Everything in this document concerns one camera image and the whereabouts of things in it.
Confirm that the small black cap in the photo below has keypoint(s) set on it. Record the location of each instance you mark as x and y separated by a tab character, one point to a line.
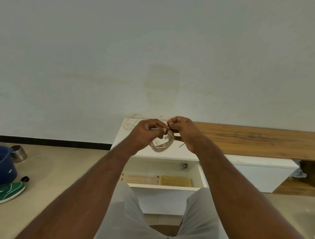
24	179

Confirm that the person's right thumb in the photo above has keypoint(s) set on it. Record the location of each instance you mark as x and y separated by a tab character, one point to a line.
174	126

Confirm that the person's left forearm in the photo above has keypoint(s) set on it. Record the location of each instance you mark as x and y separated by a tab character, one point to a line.
81	192

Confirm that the small grey metal fitting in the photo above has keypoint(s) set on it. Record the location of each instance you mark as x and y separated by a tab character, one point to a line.
184	166

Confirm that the green shoe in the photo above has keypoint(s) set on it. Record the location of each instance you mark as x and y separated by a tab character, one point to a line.
9	190

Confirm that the person's right hand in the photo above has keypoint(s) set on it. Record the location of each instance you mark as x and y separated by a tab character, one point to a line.
188	134

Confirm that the open white drawer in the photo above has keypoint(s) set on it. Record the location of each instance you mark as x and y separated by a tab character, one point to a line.
157	197

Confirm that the wooden bench top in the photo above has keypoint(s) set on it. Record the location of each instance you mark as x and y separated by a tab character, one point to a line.
251	140

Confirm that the yellow woven tray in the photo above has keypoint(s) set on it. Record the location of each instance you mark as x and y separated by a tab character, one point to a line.
176	181

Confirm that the blue plastic bucket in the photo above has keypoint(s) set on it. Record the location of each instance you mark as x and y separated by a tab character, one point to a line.
6	165

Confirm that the person's left thumb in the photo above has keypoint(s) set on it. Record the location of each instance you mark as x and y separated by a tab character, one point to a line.
160	131

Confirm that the white low cabinet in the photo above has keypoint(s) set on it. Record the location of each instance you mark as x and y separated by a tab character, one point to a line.
256	172

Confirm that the beige perforated plastic tray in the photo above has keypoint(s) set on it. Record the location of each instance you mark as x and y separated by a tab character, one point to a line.
141	179

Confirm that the person's right forearm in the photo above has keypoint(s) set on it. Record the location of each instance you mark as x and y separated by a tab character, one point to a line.
236	194

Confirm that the person's grey trousers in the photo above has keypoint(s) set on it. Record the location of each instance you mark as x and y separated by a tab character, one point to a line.
125	216

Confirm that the steel bowl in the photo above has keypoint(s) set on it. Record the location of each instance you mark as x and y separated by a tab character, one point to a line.
18	152

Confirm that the person's left hand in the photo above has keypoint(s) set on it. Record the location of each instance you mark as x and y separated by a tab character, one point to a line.
142	130

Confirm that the light blue cloth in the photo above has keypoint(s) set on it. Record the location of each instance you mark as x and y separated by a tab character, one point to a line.
299	173

